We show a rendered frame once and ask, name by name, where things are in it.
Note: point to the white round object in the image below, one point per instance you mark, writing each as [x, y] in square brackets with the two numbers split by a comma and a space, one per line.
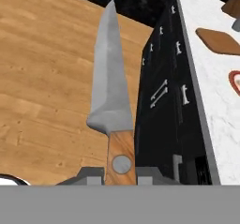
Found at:
[11, 181]

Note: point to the brown wooden object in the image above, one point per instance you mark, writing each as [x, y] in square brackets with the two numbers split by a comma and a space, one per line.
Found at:
[233, 6]

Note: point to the black cupboard run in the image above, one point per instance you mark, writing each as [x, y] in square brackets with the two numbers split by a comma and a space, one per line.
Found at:
[168, 131]

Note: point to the red-rimmed plate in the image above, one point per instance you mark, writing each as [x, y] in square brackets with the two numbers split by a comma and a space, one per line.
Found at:
[233, 82]

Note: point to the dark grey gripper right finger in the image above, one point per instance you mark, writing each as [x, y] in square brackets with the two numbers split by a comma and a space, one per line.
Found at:
[150, 175]

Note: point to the grey object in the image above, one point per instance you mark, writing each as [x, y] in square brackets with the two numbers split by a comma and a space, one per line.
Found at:
[236, 25]

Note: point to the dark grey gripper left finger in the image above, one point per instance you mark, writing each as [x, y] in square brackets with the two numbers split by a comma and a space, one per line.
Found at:
[93, 175]

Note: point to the brown wooden cutting board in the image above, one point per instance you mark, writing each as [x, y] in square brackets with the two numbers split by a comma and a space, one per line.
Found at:
[220, 41]

